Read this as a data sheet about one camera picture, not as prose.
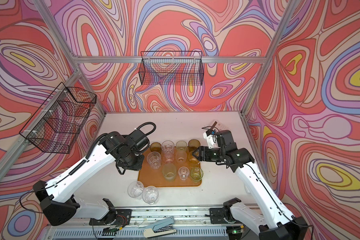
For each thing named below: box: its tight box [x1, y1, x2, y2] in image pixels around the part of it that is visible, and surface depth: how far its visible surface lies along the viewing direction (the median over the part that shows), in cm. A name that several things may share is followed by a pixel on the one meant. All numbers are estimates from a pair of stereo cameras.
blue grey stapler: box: [143, 217, 177, 238], surface depth 70 cm
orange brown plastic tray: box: [138, 147, 202, 187], surface depth 88 cm
